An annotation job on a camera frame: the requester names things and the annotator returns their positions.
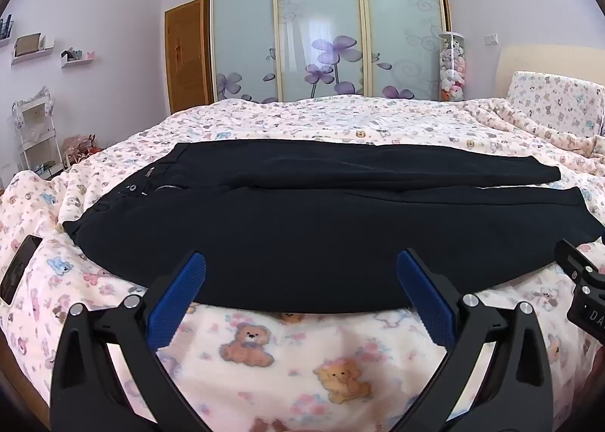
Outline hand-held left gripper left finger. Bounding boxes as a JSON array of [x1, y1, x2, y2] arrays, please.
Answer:
[[50, 250, 213, 432]]

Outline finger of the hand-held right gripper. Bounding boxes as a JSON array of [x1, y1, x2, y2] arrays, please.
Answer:
[[554, 238, 605, 293]]

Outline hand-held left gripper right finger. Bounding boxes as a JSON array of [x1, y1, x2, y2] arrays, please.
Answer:
[[396, 249, 555, 432]]

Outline black pants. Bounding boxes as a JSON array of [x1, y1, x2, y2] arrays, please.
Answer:
[[62, 140, 605, 314]]

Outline bear print blanket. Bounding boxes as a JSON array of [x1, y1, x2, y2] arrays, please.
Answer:
[[0, 96, 605, 432]]

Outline black flat device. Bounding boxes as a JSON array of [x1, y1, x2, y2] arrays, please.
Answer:
[[0, 235, 43, 306]]

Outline bear print pillow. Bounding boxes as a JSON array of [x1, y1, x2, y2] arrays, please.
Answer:
[[506, 71, 605, 140]]

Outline pink clutter pile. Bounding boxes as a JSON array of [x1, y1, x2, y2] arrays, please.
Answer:
[[61, 133, 102, 168]]

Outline beige headboard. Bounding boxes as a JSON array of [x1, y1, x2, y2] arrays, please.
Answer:
[[494, 45, 605, 99]]

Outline clear cylinder of plush toys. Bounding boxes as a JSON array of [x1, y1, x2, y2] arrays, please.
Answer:
[[437, 31, 468, 103]]

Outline wooden door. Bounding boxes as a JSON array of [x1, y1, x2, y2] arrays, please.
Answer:
[[164, 0, 205, 116]]

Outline floral glass sliding wardrobe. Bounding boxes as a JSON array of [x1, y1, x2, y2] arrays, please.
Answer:
[[201, 0, 452, 105]]

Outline white wire rack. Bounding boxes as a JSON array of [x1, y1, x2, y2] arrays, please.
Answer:
[[12, 87, 64, 177]]

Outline white wall shelf small items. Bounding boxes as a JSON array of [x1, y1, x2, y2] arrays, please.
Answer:
[[60, 48, 95, 68]]

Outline white wall shelf with box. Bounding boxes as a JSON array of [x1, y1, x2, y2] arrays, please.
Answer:
[[10, 32, 55, 65]]

